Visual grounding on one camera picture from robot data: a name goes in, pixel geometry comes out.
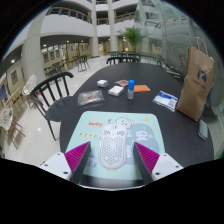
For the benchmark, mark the orange flat cloth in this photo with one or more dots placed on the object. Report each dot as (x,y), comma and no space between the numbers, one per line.
(142,88)

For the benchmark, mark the green potted palm plant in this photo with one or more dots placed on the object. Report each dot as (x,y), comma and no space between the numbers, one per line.
(132,35)

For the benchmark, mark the black curved-back chair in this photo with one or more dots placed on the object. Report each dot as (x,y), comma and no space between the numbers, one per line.
(123,60)

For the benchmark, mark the white rectangular box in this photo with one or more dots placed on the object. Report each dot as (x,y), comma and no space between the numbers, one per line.
(115,91)

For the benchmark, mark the group of dark chairs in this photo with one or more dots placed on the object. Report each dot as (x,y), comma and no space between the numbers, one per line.
(56,68)

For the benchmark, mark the black spindle-back chair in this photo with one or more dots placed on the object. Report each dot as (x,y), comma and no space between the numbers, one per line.
(58,110)

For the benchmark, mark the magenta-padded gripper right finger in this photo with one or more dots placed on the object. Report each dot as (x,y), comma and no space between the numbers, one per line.
(151,161)

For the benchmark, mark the clear plastic snack bag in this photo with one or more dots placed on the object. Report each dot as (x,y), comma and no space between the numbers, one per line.
(90,97)

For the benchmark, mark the small blue-capped bottle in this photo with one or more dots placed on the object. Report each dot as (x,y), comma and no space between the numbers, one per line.
(131,90)

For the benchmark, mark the brown paper bag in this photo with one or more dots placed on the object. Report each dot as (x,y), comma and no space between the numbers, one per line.
(196,86)

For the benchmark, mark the white perforated computer mouse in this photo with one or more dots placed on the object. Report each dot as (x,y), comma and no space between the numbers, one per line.
(112,146)

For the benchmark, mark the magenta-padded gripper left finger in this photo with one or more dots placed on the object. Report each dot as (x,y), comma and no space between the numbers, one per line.
(71,160)

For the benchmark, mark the grey smartphone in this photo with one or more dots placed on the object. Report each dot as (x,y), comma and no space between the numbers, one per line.
(203,129)

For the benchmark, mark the light green cartoon mouse pad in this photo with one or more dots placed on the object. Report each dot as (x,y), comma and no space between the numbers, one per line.
(146,133)

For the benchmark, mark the white lattice chair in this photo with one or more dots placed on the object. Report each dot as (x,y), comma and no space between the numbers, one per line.
(6,118)
(30,85)

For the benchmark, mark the white plastic packet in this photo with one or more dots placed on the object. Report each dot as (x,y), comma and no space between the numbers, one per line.
(165,100)

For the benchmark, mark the small white square box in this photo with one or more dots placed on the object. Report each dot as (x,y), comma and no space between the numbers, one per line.
(102,83)

